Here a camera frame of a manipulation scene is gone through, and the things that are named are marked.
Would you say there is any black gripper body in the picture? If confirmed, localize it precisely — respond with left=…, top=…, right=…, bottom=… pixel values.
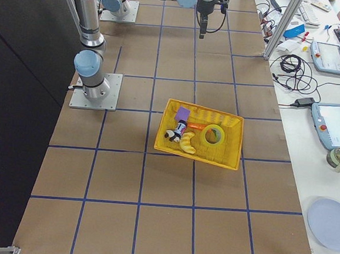
left=196, top=0, right=229, bottom=16

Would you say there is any blue box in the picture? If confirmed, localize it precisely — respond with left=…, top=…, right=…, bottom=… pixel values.
left=283, top=22, right=305, bottom=39

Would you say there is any white paper box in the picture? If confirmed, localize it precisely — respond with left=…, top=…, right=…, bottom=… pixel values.
left=277, top=39, right=301, bottom=52

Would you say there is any purple square block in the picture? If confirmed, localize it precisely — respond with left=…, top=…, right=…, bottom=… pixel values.
left=174, top=106, right=191, bottom=122

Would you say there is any white keyboard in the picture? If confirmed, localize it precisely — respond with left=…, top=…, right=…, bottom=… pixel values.
left=298, top=2, right=321, bottom=28

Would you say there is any toy carrot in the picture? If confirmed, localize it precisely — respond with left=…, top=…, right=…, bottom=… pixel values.
left=187, top=123, right=207, bottom=131

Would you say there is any small dark bottle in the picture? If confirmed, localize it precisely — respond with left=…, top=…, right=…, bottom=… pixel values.
left=174, top=120, right=187, bottom=137

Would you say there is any panda plush toy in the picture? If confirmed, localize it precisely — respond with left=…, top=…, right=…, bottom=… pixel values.
left=164, top=129, right=181, bottom=143

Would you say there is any yellow croissant toy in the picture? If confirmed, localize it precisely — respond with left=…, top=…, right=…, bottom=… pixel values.
left=179, top=131, right=196, bottom=155

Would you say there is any black power adapter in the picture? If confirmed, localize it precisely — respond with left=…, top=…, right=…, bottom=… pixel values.
left=289, top=97, right=316, bottom=108

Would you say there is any far teach pendant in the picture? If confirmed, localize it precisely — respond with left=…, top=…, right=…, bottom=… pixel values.
left=310, top=40, right=340, bottom=76

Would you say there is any teach pendant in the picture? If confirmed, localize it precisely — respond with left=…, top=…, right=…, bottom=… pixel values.
left=310, top=40, right=340, bottom=76
left=311, top=103, right=340, bottom=150

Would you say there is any yellow plastic basket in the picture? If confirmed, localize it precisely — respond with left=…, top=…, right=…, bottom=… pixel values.
left=154, top=99, right=244, bottom=170

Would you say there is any near teach pendant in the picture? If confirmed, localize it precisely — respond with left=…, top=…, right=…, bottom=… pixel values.
left=311, top=103, right=340, bottom=150

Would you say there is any black side panel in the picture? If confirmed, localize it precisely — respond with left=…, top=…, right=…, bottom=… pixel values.
left=0, top=0, right=80, bottom=247

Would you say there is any light blue plate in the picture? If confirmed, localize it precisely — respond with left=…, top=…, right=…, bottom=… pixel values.
left=307, top=198, right=340, bottom=252

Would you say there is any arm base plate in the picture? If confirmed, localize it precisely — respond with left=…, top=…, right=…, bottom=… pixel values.
left=99, top=0, right=140, bottom=24
left=69, top=73, right=123, bottom=111

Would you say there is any aluminium frame post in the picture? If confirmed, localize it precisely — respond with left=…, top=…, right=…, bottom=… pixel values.
left=263, top=0, right=302, bottom=60

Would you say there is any black coiled cable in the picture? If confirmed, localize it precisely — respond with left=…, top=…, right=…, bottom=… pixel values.
left=271, top=52, right=324, bottom=95

